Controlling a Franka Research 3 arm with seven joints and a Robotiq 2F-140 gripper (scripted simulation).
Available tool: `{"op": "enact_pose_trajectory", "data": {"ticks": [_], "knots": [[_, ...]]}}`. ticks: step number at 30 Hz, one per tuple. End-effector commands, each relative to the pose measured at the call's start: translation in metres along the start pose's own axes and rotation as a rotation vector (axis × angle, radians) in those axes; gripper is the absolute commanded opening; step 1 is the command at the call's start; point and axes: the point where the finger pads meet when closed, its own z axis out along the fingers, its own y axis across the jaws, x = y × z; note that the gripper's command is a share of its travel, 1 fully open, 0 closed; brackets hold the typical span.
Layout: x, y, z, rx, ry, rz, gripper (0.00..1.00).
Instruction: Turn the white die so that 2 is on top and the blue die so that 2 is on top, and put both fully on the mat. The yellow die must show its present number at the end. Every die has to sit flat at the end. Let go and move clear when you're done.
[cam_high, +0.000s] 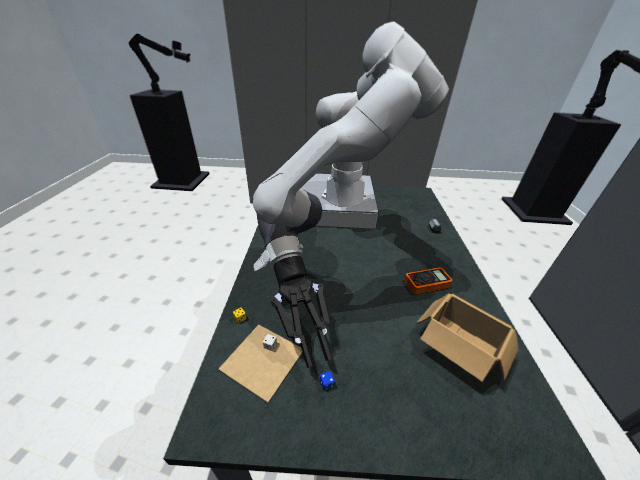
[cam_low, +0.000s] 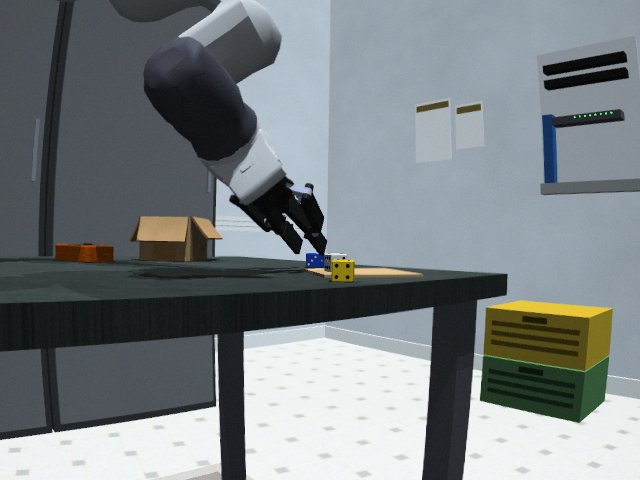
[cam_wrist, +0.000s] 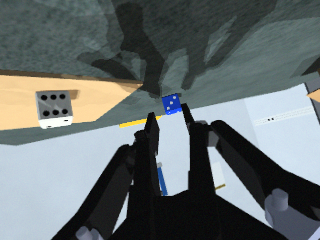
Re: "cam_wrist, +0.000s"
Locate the cardboard box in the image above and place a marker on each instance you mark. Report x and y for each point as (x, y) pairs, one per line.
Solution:
(316, 93)

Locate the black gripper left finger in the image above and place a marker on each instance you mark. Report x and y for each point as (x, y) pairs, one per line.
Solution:
(97, 216)

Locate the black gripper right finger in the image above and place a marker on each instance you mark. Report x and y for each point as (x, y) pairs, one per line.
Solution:
(291, 203)

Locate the tan square mat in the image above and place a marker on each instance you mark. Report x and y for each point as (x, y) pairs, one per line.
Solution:
(91, 97)

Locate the white die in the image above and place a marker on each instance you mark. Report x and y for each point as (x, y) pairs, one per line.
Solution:
(54, 108)

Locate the blue die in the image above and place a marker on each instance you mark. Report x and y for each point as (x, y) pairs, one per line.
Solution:
(171, 104)

